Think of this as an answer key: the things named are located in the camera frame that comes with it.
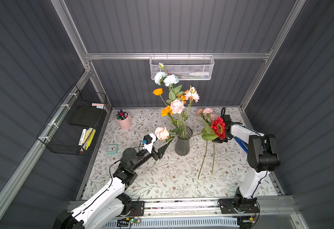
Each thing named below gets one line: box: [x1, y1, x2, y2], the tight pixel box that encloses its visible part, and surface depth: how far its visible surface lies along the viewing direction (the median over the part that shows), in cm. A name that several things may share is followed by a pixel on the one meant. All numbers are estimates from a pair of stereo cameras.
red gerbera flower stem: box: [192, 116, 226, 141], surface depth 62 cm
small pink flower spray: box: [170, 86, 200, 136], surface depth 72 cm
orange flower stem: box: [152, 88, 174, 117], surface depth 78 cm
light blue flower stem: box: [154, 62, 185, 104], surface depth 75 cm
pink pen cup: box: [114, 108, 132, 130], surface depth 101 cm
